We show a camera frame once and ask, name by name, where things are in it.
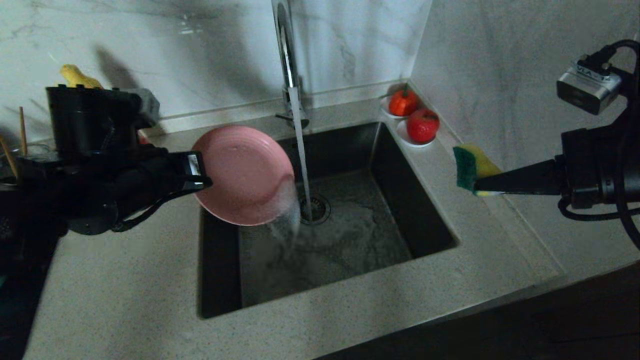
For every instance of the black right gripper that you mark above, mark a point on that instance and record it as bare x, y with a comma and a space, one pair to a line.
590, 165

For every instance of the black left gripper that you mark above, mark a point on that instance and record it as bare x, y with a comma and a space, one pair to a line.
155, 175

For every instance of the yellow sponge green backing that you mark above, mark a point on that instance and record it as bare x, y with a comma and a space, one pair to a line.
470, 167

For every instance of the pink plate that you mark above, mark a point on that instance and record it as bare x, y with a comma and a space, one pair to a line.
245, 175

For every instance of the yellow dish soap bottle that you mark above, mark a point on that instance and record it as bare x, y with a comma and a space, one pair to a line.
77, 76

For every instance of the wooden stick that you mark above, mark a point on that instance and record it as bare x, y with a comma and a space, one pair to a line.
9, 160
23, 131

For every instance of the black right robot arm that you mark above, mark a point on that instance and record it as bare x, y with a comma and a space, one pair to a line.
631, 185

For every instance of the chrome faucet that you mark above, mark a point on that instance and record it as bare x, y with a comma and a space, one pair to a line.
288, 65

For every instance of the stainless steel sink basin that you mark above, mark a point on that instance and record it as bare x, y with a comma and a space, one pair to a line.
360, 260

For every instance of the red apple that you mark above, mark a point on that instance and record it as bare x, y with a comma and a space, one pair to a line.
423, 125

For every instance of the clear glass pot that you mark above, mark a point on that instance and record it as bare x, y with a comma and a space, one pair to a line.
35, 149

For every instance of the small white saucer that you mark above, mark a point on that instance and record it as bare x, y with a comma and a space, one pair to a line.
383, 111
401, 136

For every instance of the orange-red tomato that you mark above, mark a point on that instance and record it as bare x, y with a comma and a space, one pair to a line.
403, 102

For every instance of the round metal drain strainer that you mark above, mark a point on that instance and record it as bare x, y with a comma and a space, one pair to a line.
320, 210

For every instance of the black induction cooktop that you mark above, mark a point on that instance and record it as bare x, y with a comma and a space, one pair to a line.
15, 320

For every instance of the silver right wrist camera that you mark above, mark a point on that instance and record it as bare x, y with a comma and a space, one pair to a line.
587, 90

